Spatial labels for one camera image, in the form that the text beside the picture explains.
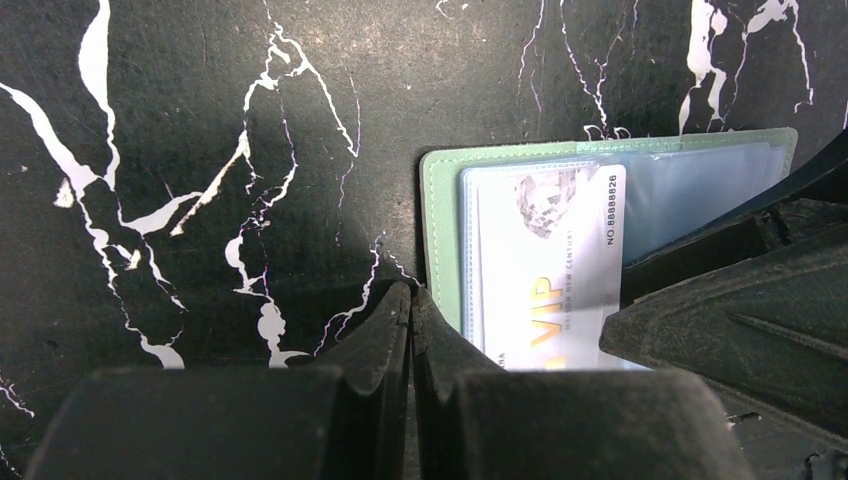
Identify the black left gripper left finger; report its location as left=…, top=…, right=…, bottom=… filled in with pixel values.
left=26, top=282, right=411, bottom=479

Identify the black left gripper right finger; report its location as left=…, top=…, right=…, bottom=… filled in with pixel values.
left=411, top=289, right=753, bottom=479

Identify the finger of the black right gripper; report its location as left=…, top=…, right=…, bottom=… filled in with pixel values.
left=621, top=131, right=847, bottom=308
left=599, top=226, right=847, bottom=449

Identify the mint green card holder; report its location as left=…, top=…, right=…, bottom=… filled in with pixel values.
left=420, top=128, right=797, bottom=358

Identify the white VIP credit card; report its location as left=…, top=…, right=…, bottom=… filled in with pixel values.
left=464, top=162, right=638, bottom=371

